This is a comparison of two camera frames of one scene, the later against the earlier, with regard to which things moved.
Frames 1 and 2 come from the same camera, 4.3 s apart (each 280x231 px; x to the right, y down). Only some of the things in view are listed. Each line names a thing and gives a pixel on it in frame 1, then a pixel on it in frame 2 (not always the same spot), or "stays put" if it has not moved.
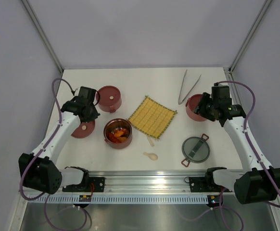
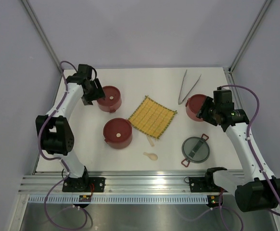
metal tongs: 181,102 stays put
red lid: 108,95 stays put
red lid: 193,101 stays put
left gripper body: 93,114 to 90,95
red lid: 84,129 to 118,130
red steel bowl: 110,109 stays put
